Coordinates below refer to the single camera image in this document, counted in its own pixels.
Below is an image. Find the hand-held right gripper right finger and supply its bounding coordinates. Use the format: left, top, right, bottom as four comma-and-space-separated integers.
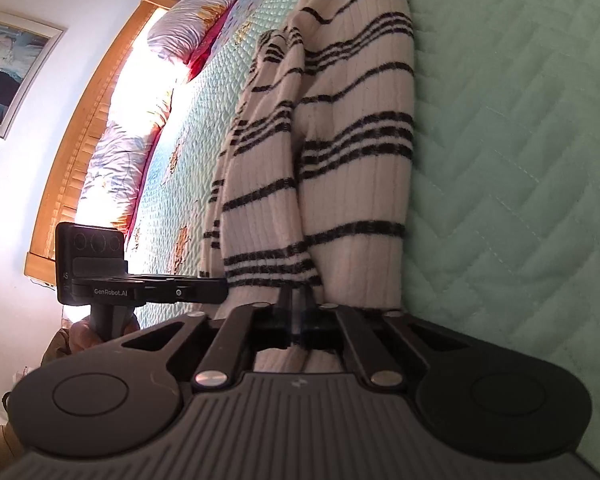
300, 287, 468, 390

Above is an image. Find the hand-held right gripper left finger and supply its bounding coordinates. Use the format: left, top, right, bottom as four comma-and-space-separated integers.
122, 287, 294, 392

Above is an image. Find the person's left forearm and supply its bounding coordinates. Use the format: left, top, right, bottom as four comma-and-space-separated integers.
42, 329, 77, 368

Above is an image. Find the person's left hand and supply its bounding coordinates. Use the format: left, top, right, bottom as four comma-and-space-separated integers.
69, 312, 142, 356

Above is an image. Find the wooden headboard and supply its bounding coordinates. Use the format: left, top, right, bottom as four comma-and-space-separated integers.
25, 0, 181, 281

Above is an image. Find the framed wedding photo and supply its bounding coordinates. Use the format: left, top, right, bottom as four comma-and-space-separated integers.
0, 7, 68, 140

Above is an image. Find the quilted bee print bedspread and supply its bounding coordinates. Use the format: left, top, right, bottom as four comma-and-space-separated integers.
127, 0, 600, 466

